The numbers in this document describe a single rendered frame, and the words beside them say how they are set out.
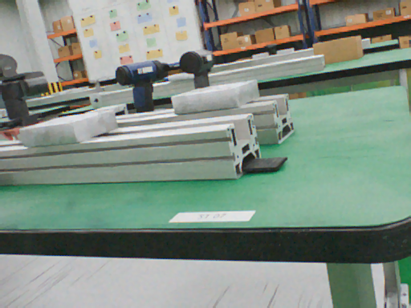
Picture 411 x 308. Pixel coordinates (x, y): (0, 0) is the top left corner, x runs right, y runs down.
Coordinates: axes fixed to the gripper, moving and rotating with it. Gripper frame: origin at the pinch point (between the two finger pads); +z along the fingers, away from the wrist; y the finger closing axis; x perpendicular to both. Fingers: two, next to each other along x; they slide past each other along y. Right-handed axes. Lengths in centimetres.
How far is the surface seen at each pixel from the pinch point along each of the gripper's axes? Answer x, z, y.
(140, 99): -34.7, -7.6, 13.2
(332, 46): -58, -3, 192
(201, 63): -59, -15, 11
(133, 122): -47.5, -5.2, -6.4
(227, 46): 378, 0, 931
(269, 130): -82, -1, -8
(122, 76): -33.3, -15.3, 9.9
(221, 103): -72, -7, -8
